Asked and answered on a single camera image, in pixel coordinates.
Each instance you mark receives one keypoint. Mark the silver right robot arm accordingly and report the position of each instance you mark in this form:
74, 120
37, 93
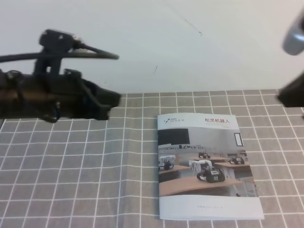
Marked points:
293, 43

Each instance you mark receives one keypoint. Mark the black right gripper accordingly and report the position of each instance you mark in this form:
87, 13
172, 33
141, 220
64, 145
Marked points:
292, 95

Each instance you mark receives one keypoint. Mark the white robot brochure book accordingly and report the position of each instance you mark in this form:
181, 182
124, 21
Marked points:
204, 173

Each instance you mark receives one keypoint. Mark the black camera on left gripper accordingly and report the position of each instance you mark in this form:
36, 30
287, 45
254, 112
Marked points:
54, 44

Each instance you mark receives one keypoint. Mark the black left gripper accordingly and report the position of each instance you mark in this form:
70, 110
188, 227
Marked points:
69, 95

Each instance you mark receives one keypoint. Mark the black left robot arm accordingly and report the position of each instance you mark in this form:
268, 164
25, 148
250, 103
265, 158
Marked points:
11, 95

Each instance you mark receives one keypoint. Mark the grey checked tablecloth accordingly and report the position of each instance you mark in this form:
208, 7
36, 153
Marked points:
96, 174

